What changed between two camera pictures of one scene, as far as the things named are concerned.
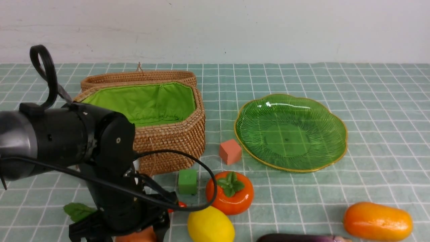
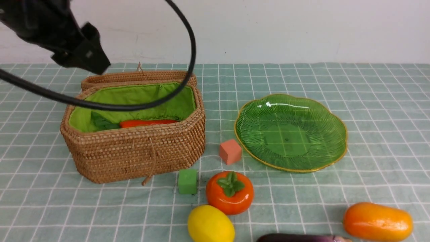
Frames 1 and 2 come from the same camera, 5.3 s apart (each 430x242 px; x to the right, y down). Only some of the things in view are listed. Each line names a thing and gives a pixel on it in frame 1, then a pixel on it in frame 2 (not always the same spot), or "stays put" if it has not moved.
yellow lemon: [210, 224] stays put
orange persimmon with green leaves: [235, 193] stays put
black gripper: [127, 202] -> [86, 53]
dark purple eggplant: [301, 237] stays put
